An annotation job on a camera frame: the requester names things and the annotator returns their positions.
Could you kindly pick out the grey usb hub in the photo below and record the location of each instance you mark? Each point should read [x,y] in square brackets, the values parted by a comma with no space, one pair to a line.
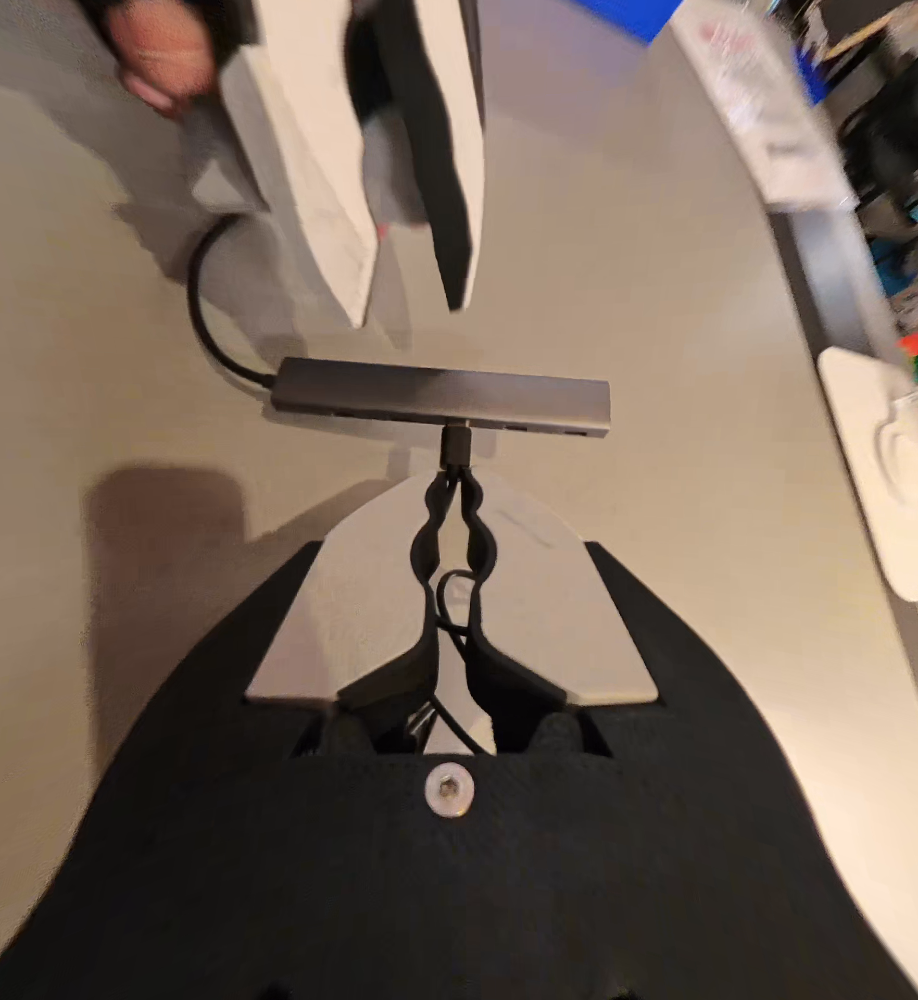
[443,394]

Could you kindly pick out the clear mug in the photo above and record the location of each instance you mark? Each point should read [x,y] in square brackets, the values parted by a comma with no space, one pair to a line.
[916,461]

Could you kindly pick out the white box with red label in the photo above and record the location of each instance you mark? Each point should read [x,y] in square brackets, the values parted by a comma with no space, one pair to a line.
[763,101]

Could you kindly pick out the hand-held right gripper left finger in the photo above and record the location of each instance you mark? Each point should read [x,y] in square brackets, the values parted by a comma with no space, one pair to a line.
[349,609]

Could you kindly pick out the blue bin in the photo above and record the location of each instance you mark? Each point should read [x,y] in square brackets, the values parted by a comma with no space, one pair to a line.
[630,15]

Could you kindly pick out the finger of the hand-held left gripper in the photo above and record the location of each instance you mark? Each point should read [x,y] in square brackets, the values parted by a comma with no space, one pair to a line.
[447,156]
[302,180]

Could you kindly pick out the person's left hand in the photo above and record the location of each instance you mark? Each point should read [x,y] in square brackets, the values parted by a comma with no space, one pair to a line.
[158,62]

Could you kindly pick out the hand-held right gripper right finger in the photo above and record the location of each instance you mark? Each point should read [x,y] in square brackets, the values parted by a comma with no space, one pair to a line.
[560,617]

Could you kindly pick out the white tray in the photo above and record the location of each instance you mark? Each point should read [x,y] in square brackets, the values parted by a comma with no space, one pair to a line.
[873,484]

